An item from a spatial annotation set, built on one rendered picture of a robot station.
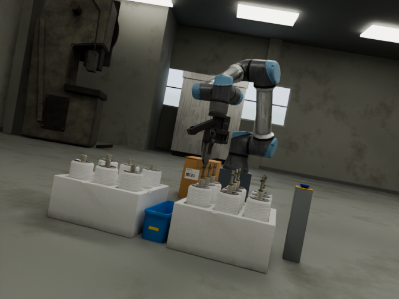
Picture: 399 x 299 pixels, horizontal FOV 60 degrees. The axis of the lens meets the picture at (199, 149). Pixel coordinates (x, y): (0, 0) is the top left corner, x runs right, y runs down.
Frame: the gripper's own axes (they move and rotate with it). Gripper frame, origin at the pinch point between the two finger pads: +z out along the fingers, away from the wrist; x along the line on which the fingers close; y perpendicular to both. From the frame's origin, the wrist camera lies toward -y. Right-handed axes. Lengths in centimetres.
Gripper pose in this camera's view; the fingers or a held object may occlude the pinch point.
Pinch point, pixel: (203, 161)
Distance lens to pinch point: 139.0
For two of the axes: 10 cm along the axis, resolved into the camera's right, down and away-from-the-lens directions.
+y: 9.2, 1.6, 3.6
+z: -1.8, 9.8, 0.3
